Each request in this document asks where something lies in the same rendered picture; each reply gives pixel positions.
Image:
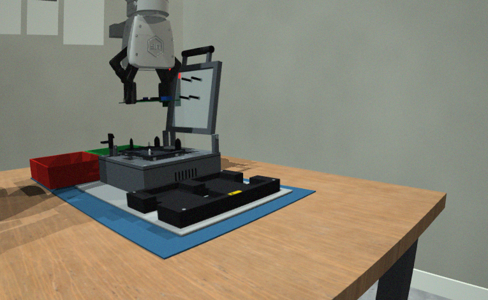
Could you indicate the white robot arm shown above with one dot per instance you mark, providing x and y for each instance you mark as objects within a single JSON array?
[{"x": 135, "y": 7}]

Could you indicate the red open-top bin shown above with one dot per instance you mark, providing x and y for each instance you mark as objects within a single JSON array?
[{"x": 65, "y": 169}]

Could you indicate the green circuit board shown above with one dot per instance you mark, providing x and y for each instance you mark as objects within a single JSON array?
[{"x": 162, "y": 98}]

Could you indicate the green bin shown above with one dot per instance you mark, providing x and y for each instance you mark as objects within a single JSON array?
[{"x": 106, "y": 150}]

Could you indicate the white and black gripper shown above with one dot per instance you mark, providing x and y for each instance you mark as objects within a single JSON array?
[{"x": 148, "y": 43}]

